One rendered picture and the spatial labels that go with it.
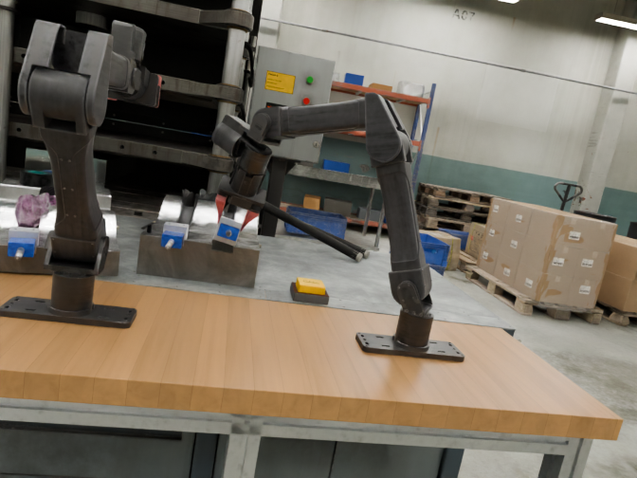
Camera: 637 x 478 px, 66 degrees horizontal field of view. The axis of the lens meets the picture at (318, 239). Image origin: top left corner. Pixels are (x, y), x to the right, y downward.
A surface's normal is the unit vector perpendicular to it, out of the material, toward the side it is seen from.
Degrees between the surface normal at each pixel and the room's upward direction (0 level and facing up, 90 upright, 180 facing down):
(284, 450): 90
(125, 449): 90
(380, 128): 90
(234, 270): 90
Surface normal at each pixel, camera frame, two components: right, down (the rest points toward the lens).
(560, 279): 0.15, 0.11
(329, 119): -0.40, 0.15
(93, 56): 0.22, -0.25
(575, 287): 0.12, 0.32
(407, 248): -0.38, -0.10
